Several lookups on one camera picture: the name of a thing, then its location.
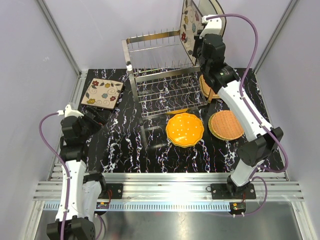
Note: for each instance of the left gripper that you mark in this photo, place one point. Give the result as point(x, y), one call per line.
point(101, 117)

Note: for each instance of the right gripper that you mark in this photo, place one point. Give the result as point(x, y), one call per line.
point(198, 40)

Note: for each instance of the cream floral square plate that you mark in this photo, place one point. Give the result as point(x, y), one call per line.
point(102, 93)

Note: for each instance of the orange rounded-square wicker plate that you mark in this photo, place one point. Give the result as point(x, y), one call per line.
point(206, 90)

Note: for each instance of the orange ceramic plate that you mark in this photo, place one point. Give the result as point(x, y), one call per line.
point(185, 126)

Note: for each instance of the round green-rim bamboo plate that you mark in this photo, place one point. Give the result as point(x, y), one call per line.
point(213, 133)

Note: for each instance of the white black-rimmed square plate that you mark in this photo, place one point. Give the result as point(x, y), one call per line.
point(207, 7)

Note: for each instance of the green ceramic plate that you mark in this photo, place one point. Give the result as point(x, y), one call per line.
point(184, 142)

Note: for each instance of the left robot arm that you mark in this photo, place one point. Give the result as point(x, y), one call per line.
point(80, 189)

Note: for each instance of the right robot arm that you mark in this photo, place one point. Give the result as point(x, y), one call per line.
point(262, 137)

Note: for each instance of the stainless steel dish rack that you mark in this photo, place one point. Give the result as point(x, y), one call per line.
point(161, 77)

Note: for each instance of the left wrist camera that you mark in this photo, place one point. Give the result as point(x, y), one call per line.
point(68, 111)

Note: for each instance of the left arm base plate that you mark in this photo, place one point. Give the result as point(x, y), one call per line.
point(113, 190)

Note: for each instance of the slotted cable duct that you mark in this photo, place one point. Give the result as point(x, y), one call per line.
point(144, 206)

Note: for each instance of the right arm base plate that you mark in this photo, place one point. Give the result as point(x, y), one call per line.
point(220, 191)

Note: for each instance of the aluminium mounting rail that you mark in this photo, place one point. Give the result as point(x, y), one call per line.
point(191, 187)

